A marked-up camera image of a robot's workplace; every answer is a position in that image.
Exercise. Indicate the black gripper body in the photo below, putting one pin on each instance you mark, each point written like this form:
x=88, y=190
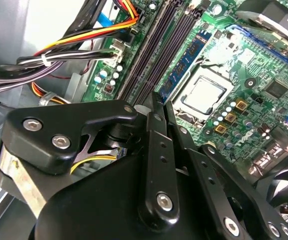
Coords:
x=96, y=200

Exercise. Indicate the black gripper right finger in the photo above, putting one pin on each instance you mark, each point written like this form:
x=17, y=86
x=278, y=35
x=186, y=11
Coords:
x=204, y=172

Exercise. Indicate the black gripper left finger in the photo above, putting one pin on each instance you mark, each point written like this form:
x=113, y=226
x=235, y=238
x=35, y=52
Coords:
x=46, y=125

